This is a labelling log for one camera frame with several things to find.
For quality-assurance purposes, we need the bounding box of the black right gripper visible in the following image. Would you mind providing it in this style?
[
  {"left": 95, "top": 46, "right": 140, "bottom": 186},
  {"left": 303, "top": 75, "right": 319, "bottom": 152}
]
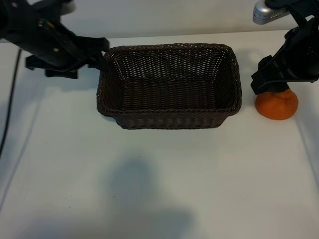
[{"left": 250, "top": 17, "right": 319, "bottom": 96}]

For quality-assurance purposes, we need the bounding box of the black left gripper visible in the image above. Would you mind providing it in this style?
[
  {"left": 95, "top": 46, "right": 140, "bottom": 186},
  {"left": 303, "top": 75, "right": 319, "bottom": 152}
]
[{"left": 4, "top": 2, "right": 111, "bottom": 79}]

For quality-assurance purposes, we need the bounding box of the orange fruit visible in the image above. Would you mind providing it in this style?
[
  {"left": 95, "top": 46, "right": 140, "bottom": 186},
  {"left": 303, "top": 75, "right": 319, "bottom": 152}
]
[{"left": 255, "top": 88, "right": 299, "bottom": 121}]

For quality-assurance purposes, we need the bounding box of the dark brown woven wicker basket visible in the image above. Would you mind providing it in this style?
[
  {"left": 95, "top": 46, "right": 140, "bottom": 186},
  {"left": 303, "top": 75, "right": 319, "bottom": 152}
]
[{"left": 96, "top": 43, "right": 243, "bottom": 130}]

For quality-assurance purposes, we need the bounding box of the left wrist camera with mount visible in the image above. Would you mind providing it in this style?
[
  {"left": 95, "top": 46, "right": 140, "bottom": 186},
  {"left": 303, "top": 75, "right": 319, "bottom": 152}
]
[{"left": 37, "top": 0, "right": 77, "bottom": 16}]

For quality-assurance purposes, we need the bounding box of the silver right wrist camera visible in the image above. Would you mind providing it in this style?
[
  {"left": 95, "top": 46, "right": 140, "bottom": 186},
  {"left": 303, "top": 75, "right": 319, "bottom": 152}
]
[{"left": 252, "top": 0, "right": 300, "bottom": 26}]

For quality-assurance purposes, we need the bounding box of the thin black cable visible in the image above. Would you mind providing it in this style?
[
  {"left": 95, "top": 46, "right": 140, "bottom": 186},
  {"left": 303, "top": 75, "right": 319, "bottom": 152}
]
[{"left": 0, "top": 48, "right": 22, "bottom": 156}]

